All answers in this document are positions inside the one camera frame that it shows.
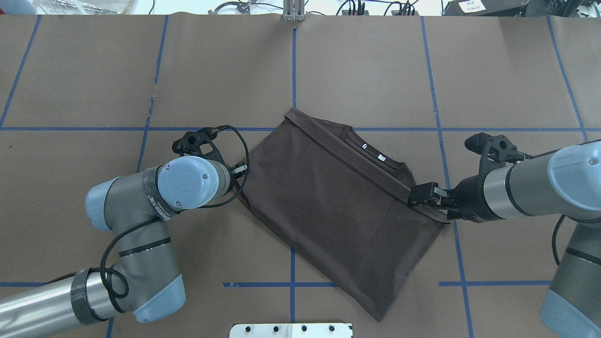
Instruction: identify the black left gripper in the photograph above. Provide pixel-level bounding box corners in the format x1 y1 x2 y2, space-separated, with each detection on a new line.
228 162 248 192

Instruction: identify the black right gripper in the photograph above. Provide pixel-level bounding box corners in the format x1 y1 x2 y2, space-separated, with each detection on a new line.
407 176 491 221

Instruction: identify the brown t-shirt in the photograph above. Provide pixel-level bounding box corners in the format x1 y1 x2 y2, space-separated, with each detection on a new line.
239 108 449 322

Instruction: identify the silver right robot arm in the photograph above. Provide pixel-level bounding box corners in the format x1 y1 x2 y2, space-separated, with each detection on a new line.
407 133 601 338

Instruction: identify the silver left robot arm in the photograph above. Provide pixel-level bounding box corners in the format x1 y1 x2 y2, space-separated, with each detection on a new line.
0 156 250 338

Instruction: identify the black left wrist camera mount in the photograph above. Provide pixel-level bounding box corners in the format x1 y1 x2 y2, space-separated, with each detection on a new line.
171 128 225 165

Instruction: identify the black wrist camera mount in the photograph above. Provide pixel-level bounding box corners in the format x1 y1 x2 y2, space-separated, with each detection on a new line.
464 132 534 175
171 128 225 165

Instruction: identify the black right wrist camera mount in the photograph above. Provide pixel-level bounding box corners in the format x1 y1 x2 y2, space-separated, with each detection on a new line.
464 132 534 175

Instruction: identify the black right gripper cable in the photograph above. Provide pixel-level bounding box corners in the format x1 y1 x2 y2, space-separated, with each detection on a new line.
552 214 566 267

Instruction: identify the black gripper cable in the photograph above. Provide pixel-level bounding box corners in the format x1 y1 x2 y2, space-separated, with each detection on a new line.
100 125 251 314
552 214 566 267

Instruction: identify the aluminium frame post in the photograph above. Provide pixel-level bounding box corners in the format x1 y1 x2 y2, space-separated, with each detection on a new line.
283 0 307 22

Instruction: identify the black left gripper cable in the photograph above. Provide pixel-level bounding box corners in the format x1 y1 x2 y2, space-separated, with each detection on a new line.
100 125 251 314

